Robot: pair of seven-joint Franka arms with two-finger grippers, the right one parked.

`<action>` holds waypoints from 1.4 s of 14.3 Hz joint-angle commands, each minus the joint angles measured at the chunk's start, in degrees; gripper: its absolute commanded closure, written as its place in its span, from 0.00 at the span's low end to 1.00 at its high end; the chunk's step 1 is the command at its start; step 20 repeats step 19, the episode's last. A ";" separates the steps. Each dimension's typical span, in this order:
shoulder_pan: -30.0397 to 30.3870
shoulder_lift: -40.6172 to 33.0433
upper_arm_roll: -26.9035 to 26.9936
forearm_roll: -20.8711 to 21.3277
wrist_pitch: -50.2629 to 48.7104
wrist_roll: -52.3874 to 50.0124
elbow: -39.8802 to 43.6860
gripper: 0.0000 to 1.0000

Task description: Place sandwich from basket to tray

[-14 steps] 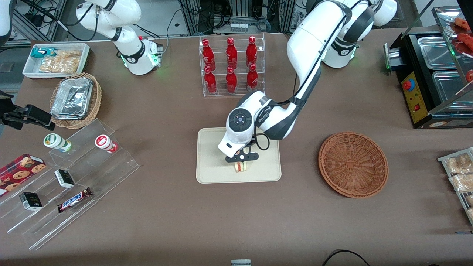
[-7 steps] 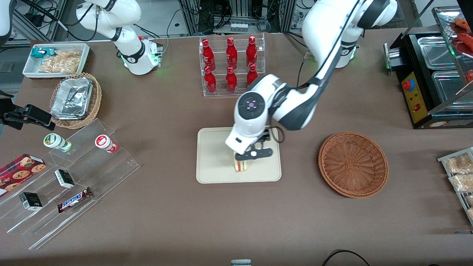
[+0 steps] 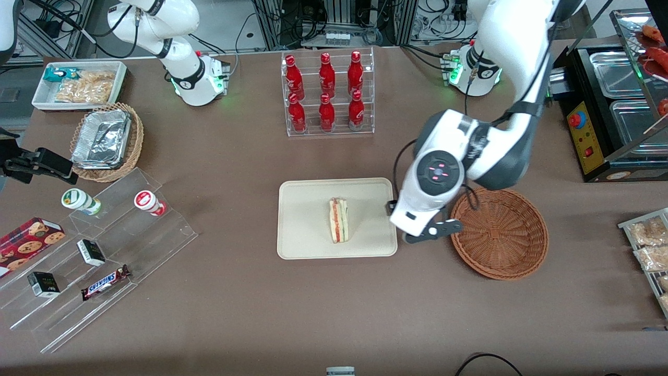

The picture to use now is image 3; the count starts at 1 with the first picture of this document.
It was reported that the triangular sandwich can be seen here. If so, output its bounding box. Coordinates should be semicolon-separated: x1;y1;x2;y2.
328;196;350;244

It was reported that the round brown wicker basket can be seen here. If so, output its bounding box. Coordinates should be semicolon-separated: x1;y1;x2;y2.
449;186;550;281

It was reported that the light wicker basket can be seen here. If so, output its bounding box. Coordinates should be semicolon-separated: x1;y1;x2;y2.
69;102;145;183

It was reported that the beige plastic tray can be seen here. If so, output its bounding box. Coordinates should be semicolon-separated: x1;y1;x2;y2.
277;178;398;261

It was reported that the grey tray of snack bags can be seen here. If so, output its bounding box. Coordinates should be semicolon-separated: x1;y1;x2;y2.
618;208;668;319

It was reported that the green lidded cup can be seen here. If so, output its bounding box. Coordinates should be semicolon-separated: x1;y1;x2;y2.
61;188;103;216

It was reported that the stack of foil trays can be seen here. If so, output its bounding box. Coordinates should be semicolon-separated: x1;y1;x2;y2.
71;109;132;170

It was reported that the white rectangular snack bin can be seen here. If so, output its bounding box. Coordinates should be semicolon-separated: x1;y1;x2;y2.
31;61;128;112

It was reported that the red cookie box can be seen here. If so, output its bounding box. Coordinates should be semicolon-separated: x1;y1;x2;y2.
0;217;66;278

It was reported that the clear bag of chips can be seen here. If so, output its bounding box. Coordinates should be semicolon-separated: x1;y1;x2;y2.
54;70;116;104

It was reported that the teal snack packet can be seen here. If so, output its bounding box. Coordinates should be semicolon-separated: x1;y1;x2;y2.
43;67;80;84

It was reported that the clear acrylic bottle rack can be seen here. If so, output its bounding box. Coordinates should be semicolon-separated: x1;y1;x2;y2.
281;46;375;138

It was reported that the small black white box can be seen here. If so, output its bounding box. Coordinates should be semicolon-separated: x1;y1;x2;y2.
27;271;61;299
77;239;106;267

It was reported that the red lidded cup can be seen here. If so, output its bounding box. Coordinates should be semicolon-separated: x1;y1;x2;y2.
134;190;167;217

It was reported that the red cola bottle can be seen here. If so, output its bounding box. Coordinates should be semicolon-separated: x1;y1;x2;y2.
288;93;307;133
348;90;366;130
285;55;305;95
318;93;336;132
319;52;337;92
347;50;365;91

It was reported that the snickers chocolate bar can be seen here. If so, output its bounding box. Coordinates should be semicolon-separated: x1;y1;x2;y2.
80;264;132;301

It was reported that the clear acrylic stepped stand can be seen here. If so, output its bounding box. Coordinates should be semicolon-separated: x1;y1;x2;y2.
0;167;199;354

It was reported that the white power strip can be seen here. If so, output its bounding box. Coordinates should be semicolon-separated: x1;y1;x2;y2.
323;30;356;47

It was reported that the black food warmer appliance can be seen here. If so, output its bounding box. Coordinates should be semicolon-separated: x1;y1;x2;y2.
548;44;668;183

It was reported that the steel warmer pan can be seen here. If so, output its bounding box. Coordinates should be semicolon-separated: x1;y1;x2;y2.
609;99;668;158
589;51;648;99

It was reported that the glass warmer shelf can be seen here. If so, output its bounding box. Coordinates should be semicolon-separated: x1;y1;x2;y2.
609;7;668;153

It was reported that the black floor cable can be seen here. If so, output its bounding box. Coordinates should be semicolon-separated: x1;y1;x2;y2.
454;353;524;376

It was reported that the aluminium frame rack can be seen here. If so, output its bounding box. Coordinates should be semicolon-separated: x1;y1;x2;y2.
250;0;419;49

